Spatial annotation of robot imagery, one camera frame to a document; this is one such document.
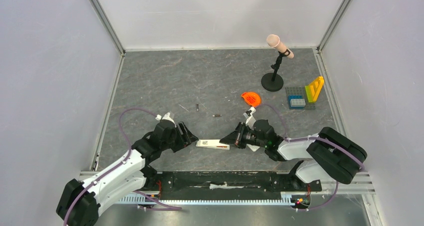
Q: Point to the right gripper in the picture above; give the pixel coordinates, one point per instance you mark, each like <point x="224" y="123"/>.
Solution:
<point x="239" y="137"/>

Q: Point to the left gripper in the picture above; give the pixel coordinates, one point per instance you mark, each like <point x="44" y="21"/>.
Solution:
<point x="185" y="139"/>

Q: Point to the white remote control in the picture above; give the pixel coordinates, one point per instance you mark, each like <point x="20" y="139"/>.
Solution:
<point x="253" y="148"/>
<point x="212" y="144"/>

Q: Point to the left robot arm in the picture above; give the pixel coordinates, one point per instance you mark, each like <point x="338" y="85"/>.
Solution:
<point x="83" y="202"/>

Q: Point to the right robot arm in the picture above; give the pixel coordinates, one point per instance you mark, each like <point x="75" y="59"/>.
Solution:
<point x="324" y="155"/>

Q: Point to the orange plastic basket piece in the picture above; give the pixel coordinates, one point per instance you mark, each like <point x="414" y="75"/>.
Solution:
<point x="251" y="98"/>

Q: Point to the black microphone stand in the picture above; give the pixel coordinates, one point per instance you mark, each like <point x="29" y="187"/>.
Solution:
<point x="272" y="81"/>

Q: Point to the blue lego brick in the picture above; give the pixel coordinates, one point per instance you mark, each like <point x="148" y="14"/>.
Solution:
<point x="296" y="102"/>

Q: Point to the grey lego baseplate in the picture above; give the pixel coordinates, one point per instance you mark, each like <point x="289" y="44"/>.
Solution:
<point x="299" y="91"/>

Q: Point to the green lego brick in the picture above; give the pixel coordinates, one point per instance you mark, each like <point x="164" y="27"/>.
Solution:
<point x="308" y="94"/>

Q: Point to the yellow lego piece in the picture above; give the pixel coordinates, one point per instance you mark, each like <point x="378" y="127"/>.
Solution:
<point x="315" y="88"/>

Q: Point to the pink microphone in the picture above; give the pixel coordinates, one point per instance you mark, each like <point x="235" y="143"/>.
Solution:
<point x="275" y="42"/>

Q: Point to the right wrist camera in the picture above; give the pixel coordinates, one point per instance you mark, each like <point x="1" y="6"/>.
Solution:
<point x="249" y="116"/>

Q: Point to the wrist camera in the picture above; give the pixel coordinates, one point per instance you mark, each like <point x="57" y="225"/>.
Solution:
<point x="249" y="116"/>
<point x="167" y="116"/>

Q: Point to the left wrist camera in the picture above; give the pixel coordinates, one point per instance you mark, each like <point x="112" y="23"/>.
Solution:
<point x="167" y="116"/>

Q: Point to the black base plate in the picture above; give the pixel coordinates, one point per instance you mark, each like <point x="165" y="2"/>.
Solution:
<point x="227" y="185"/>

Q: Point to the white cable duct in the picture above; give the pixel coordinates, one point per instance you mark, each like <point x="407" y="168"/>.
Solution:
<point x="137" y="199"/>

